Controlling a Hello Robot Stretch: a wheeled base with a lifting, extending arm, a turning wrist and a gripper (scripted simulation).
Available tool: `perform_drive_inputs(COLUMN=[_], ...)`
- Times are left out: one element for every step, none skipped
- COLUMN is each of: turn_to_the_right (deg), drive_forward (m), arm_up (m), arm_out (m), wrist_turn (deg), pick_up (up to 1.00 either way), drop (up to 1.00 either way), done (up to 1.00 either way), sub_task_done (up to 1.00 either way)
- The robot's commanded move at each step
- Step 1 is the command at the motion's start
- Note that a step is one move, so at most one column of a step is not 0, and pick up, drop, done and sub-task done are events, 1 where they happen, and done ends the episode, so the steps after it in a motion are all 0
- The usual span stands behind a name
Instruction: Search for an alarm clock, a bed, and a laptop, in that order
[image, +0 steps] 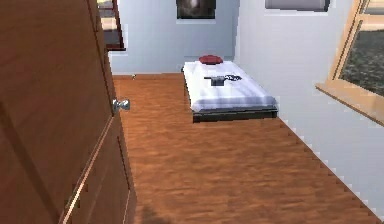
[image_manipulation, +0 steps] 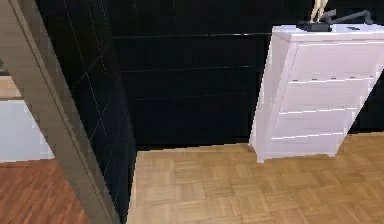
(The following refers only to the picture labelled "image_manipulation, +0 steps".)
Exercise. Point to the white chest of drawers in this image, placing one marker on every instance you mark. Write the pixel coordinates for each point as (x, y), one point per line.
(316, 96)

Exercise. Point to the beige statue on black base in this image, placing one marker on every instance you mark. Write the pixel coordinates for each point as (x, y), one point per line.
(317, 16)

